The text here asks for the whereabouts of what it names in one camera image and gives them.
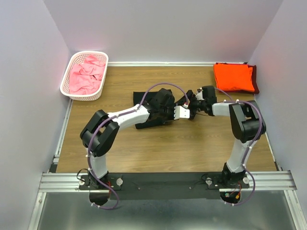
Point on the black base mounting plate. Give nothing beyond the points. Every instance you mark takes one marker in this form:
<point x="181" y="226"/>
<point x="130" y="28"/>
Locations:
<point x="161" y="185"/>

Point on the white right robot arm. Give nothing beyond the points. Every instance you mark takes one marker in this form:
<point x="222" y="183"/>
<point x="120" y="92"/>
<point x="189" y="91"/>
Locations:
<point x="247" y="126"/>

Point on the pink crumpled t-shirt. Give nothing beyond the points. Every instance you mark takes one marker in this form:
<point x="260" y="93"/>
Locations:
<point x="86" y="78"/>

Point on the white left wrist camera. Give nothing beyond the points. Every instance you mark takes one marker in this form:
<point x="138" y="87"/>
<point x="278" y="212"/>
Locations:
<point x="181" y="112"/>

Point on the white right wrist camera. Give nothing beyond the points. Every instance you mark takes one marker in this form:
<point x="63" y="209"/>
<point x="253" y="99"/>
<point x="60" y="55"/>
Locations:
<point x="199" y="94"/>

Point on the maroon folded t-shirt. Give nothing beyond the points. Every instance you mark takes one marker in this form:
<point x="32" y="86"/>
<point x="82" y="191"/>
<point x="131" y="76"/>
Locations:
<point x="256" y="80"/>

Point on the aluminium front rail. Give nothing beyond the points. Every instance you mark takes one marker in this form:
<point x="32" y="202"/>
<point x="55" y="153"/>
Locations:
<point x="72" y="182"/>

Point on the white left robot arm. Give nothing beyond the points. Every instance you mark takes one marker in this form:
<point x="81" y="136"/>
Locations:
<point x="100" y="132"/>

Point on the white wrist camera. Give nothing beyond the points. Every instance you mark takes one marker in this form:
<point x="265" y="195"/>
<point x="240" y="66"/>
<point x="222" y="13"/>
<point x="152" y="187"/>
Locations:
<point x="181" y="112"/>
<point x="199" y="94"/>

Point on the black t-shirt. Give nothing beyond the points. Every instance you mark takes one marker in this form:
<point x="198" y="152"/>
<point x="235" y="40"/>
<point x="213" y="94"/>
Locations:
<point x="152" y="101"/>

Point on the aluminium back rail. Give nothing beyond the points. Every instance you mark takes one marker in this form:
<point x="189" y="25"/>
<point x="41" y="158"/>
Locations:
<point x="160" y="64"/>

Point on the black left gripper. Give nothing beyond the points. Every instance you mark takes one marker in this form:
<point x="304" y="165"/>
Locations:
<point x="171" y="118"/>

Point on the pink plastic laundry basket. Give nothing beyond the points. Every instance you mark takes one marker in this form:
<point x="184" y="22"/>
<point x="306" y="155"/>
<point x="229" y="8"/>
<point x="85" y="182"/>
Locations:
<point x="79" y="58"/>

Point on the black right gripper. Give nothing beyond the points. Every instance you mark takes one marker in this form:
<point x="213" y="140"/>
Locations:
<point x="191" y="96"/>

